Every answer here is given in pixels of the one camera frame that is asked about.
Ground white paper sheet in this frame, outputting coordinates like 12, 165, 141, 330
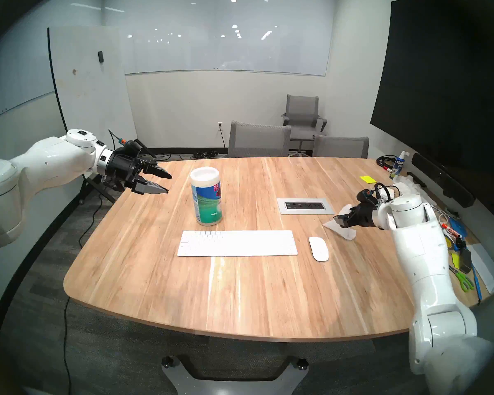
467, 244, 494, 294

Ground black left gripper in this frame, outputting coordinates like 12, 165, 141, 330
106, 146, 173, 196

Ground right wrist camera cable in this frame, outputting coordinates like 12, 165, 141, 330
373, 183, 401, 203

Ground whiteboard cleaner spray bottle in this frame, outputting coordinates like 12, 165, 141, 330
389, 151, 410, 180

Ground crumpled white tissue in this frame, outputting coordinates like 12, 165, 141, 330
392, 175, 437, 206

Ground red and white marker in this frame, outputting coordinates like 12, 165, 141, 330
441, 222, 464, 239

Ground grey office chair with armrests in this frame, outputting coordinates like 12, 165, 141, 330
281, 94, 328, 154

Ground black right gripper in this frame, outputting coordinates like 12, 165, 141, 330
333, 203, 380, 230

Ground green handled scissors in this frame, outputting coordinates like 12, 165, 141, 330
449, 265, 475, 293

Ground blue plastic item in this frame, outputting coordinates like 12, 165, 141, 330
449, 217, 468, 239

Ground black wall display screen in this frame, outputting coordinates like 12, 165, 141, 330
370, 0, 494, 185

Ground scribbled side wall whiteboard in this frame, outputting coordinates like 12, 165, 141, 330
0, 28, 56, 125

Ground silver table outlet panel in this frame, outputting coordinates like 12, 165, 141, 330
277, 198, 335, 215

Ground white disinfecting wipe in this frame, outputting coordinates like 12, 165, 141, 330
322, 205, 357, 240

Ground white wireless mouse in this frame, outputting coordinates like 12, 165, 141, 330
308, 237, 330, 262

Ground silver table base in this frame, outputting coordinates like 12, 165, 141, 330
161, 355, 309, 395

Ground disinfecting wipes canister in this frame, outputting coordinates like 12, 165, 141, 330
190, 167, 222, 226

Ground white slim keyboard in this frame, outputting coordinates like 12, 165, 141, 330
177, 230, 298, 258

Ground large glass wall whiteboard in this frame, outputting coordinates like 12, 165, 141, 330
104, 0, 337, 77

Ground narrow grey mesh chair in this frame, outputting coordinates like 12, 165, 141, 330
312, 135, 370, 159

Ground black video conference bar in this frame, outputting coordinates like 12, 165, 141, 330
412, 153, 476, 208

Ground wide grey mesh chair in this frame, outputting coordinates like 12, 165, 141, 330
228, 120, 292, 158

